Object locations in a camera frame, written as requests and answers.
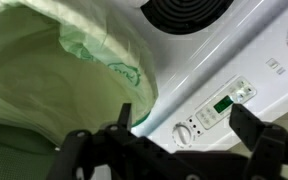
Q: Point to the pale green bin liner bag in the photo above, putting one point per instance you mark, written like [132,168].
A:
[67,83]

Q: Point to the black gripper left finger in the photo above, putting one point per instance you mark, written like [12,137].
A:
[125,116]

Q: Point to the white electric stove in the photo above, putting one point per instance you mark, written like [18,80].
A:
[217,60]

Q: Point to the large black coil burner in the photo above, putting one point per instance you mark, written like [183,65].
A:
[184,13]

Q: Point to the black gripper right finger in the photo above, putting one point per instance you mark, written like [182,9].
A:
[267,143]

